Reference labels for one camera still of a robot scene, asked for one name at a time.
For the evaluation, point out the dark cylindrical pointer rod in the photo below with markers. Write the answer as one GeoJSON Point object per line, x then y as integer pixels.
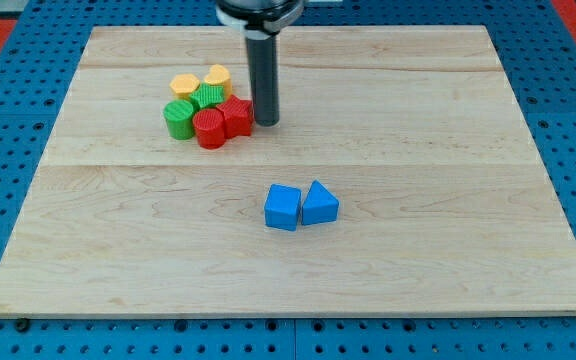
{"type": "Point", "coordinates": [261, 51]}

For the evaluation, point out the yellow hexagon block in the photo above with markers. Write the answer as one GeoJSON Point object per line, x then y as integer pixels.
{"type": "Point", "coordinates": [183, 85]}

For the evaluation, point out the yellow heart block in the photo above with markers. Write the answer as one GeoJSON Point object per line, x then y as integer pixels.
{"type": "Point", "coordinates": [219, 75]}

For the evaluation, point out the red star block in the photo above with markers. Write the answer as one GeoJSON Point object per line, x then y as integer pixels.
{"type": "Point", "coordinates": [238, 117]}

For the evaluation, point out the green star block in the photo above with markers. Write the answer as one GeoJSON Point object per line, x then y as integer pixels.
{"type": "Point", "coordinates": [207, 96]}

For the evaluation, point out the red cylinder block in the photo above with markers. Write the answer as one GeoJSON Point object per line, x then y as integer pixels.
{"type": "Point", "coordinates": [209, 126]}

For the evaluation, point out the green cylinder block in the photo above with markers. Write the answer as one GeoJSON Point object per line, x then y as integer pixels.
{"type": "Point", "coordinates": [179, 115]}

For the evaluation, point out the blue cube block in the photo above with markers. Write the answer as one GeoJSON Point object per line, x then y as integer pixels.
{"type": "Point", "coordinates": [282, 207]}

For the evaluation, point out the blue triangle block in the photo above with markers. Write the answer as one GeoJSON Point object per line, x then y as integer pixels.
{"type": "Point", "coordinates": [320, 205]}

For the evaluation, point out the wooden board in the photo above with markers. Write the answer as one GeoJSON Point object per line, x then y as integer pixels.
{"type": "Point", "coordinates": [401, 181]}

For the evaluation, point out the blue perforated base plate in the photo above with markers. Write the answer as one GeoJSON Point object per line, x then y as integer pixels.
{"type": "Point", "coordinates": [38, 62]}

